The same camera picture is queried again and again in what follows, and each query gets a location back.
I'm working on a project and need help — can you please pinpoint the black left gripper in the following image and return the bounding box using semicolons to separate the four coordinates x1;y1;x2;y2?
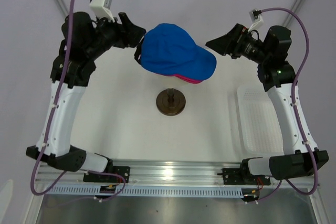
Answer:
85;11;146;60

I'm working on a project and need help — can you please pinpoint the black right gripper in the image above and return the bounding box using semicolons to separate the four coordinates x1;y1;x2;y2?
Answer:
206;24;270;65

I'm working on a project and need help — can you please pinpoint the blue cap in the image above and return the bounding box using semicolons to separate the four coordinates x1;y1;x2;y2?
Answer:
134;23;217;75
157;72;212;82

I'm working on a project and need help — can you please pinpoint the magenta baseball cap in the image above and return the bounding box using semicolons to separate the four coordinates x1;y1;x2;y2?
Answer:
175;75;202;84

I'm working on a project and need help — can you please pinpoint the brown wooden round stand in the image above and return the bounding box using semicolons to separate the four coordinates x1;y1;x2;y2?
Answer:
156;88;186;116

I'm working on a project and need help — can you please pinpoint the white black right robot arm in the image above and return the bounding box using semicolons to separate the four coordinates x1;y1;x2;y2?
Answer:
206;24;329;184

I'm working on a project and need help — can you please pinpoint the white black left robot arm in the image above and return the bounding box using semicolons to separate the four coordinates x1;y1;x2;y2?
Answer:
26;12;146;183

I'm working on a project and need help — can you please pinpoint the white plastic perforated basket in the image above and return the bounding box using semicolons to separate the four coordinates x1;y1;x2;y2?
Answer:
237;84;283;156

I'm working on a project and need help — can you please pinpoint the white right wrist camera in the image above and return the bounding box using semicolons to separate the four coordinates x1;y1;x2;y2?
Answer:
248;9;264;31

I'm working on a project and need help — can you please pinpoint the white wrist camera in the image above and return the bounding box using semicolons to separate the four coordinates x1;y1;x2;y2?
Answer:
248;9;264;31
89;0;115;23

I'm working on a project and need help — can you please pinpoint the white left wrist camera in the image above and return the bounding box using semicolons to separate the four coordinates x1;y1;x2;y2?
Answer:
89;0;115;23

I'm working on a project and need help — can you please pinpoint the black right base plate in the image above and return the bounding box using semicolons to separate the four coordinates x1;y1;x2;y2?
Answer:
217;168;271;186

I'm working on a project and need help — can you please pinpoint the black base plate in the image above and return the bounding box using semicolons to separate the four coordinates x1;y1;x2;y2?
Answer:
217;168;271;186
83;166;131;184

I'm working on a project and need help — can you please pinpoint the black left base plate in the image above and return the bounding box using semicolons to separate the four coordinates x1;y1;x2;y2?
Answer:
83;166;131;184

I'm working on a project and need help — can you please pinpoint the aluminium mounting rail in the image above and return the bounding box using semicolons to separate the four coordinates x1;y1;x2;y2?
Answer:
35;159;314;188

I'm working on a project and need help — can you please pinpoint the white slotted cable duct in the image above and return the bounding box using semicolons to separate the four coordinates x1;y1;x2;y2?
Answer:
48;185;244;198

